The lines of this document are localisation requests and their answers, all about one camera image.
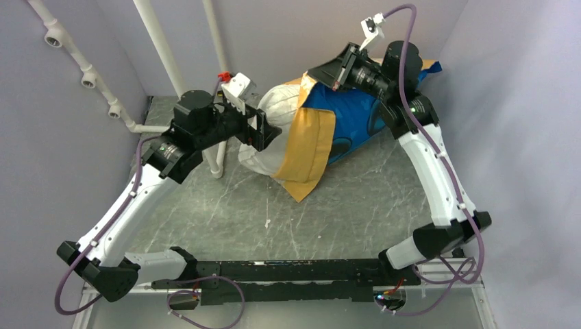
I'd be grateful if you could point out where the white pvc pipe rack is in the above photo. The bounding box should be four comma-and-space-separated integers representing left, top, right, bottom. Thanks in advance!
26, 0, 232, 180

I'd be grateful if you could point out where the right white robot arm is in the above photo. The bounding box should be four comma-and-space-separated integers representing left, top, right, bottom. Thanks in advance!
304, 41, 491, 284

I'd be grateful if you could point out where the purple cable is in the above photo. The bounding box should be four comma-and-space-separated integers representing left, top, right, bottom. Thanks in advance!
54, 75, 246, 329
374, 3, 486, 317

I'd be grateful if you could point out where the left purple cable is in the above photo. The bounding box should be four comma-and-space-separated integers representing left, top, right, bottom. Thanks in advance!
54, 75, 246, 329

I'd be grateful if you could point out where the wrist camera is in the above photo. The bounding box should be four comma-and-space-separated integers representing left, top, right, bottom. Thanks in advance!
218, 72, 256, 113
360, 12, 385, 51

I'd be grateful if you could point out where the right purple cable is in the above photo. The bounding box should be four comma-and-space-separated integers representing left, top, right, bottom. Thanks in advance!
374, 3, 486, 317

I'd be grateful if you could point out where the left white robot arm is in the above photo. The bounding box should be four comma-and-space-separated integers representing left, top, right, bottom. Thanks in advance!
57, 90, 282, 302

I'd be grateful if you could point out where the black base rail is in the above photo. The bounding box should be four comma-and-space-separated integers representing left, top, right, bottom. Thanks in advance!
151, 256, 420, 306

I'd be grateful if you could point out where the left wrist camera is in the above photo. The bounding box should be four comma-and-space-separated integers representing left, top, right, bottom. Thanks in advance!
218, 72, 256, 113

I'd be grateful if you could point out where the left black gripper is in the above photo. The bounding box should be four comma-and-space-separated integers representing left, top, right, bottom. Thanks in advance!
195, 97, 282, 151

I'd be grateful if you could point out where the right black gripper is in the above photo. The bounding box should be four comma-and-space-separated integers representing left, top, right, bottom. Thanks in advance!
308, 41, 395, 101

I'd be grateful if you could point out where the white pillow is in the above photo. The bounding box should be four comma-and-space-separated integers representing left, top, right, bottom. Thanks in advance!
238, 84, 300, 176

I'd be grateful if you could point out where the yellow and blue pillowcase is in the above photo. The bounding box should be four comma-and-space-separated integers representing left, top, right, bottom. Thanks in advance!
271, 59, 443, 204

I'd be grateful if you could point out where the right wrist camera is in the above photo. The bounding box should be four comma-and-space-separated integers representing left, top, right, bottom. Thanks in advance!
360, 12, 385, 51

